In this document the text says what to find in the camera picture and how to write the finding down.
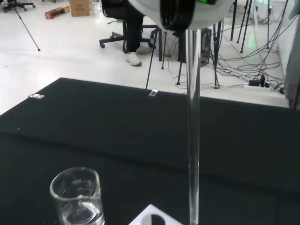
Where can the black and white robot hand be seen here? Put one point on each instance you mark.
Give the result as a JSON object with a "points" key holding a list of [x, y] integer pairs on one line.
{"points": [[211, 14]]}

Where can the white test tube rack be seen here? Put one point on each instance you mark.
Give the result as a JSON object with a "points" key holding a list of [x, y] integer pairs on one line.
{"points": [[150, 208]]}

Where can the black computer tower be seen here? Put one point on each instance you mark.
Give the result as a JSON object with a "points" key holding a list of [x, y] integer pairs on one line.
{"points": [[205, 47]]}

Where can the blue stand legs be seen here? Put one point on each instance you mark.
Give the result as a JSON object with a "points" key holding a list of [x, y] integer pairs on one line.
{"points": [[243, 28]]}

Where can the thin black tripod leg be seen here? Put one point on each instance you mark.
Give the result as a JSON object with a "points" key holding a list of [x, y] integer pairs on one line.
{"points": [[28, 30], [150, 63]]}

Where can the person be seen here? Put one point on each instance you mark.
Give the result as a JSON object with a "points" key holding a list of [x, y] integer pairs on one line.
{"points": [[133, 30]]}

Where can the black power adapter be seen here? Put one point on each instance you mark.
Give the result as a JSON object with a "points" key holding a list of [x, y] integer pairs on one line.
{"points": [[255, 82]]}

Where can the black office chair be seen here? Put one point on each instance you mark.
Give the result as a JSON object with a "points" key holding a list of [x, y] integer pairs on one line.
{"points": [[117, 35]]}

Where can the clear cloth clip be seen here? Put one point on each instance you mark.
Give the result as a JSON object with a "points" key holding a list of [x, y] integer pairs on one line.
{"points": [[36, 96], [153, 92]]}

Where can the brown cardboard box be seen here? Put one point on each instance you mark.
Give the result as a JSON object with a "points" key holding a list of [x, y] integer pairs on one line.
{"points": [[79, 8]]}

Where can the black bench cloth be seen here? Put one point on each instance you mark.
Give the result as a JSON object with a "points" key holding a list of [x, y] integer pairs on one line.
{"points": [[117, 131]]}

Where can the long flat brown box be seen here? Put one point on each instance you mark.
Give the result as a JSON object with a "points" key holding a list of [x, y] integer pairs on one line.
{"points": [[57, 12]]}

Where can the black office chair base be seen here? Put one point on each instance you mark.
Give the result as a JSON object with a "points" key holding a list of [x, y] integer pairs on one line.
{"points": [[21, 5]]}

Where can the glass beaker with water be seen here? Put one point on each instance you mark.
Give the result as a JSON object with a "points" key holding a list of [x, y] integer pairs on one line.
{"points": [[58, 206]]}

